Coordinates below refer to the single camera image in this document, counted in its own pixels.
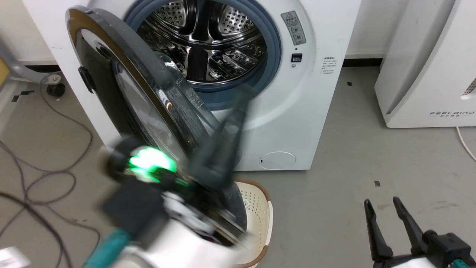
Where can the cream plastic laundry basket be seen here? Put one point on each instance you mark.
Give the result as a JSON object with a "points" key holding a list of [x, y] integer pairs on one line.
{"points": [[258, 212]]}

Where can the steel perforated washer drum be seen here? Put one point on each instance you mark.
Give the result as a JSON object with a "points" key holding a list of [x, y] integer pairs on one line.
{"points": [[208, 41]]}

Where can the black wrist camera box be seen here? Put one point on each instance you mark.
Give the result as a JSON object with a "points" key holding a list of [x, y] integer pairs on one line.
{"points": [[132, 208]]}

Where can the grey warning sticker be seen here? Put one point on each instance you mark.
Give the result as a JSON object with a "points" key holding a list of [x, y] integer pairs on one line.
{"points": [[293, 28]]}

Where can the black door latch socket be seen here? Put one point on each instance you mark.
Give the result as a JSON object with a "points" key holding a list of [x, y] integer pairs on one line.
{"points": [[296, 57]]}

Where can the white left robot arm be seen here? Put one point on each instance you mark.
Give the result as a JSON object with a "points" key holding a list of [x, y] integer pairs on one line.
{"points": [[186, 242]]}

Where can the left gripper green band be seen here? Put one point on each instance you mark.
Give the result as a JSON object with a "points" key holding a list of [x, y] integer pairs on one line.
{"points": [[150, 162]]}

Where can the grey-blue rubber door gasket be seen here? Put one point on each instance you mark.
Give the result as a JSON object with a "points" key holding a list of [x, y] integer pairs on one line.
{"points": [[274, 48]]}

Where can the white floor-standing appliance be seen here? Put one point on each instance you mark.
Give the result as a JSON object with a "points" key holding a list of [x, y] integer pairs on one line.
{"points": [[427, 63]]}

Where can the dark round washing machine door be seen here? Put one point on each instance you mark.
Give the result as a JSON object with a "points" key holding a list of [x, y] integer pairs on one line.
{"points": [[97, 78]]}

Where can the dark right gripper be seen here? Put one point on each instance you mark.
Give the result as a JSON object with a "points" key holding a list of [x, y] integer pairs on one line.
{"points": [[446, 247]]}

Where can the white front-load washing machine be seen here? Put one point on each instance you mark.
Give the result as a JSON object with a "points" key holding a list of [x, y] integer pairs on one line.
{"points": [[301, 111]]}

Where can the black caster wheel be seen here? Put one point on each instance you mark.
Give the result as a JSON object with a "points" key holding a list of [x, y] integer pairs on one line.
{"points": [[55, 89]]}

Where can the white paper sheet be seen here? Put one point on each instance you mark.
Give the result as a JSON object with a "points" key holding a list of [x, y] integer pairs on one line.
{"points": [[13, 257]]}

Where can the oval white filter cover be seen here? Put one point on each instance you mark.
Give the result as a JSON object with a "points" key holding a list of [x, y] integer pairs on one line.
{"points": [[277, 160]]}

